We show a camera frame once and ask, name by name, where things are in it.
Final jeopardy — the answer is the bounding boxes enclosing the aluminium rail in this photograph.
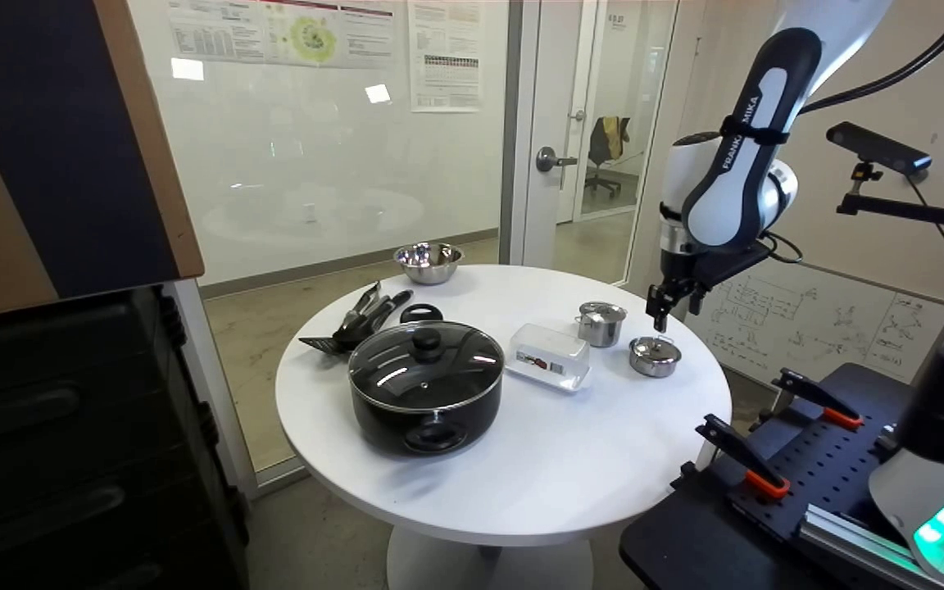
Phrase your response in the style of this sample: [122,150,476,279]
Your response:
[798,503,934,590]

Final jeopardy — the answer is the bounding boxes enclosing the white plastic container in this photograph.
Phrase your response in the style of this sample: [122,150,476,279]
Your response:
[501,323,592,397]

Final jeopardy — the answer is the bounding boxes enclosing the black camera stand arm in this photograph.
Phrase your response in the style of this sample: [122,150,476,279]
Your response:
[835,162,944,232]

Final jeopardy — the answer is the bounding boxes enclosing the metal door handle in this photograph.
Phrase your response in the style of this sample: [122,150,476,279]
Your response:
[536,144,584,177]

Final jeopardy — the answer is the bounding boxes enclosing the silver handled black utensil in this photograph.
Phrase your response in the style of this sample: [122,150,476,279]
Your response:
[355,279,417,336]

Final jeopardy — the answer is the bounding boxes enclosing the steel mixing bowl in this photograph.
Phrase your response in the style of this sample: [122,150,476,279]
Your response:
[389,238,465,288]

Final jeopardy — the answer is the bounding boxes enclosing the black clamp with orange handle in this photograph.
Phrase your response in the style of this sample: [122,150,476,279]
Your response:
[769,368,869,432]
[695,409,798,505]

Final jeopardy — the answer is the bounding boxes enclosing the white paper notice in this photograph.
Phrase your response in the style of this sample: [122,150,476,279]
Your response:
[403,0,489,119]

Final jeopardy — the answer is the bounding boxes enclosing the tall steel pot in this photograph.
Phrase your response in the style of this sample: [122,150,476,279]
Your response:
[577,297,629,351]

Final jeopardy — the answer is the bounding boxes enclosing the glass lid with black knob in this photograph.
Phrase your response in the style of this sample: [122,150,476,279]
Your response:
[349,318,508,416]

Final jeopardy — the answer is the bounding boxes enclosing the black stereo camera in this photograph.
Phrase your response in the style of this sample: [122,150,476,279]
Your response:
[825,119,934,183]

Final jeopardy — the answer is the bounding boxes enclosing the black storage case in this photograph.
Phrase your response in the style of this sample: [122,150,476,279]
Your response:
[0,279,252,590]

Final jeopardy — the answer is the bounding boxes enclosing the large black cooking pot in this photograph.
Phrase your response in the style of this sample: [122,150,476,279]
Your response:
[344,303,508,458]

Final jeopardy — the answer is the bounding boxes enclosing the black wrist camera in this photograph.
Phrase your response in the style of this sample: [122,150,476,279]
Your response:
[703,238,777,288]

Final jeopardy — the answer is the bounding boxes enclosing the wide wall poster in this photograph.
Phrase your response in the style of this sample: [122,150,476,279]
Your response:
[159,0,407,72]

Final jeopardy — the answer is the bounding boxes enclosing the whiteboard with drawings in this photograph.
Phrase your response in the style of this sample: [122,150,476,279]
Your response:
[688,256,944,394]

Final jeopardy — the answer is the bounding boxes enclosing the black kitchen tongs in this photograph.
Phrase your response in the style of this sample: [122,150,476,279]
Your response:
[299,284,389,362]

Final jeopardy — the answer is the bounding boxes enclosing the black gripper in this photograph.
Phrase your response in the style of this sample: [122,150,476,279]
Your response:
[642,246,721,336]

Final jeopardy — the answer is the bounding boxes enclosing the short steel pot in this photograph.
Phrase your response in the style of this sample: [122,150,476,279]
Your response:
[625,336,684,385]

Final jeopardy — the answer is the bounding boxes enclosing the black office chair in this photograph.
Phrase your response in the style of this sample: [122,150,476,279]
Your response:
[584,113,635,203]

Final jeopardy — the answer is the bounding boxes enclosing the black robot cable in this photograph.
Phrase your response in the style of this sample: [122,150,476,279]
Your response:
[798,0,944,119]

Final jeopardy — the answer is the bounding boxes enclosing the black perforated robot table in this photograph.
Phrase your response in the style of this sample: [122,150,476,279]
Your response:
[618,359,944,590]

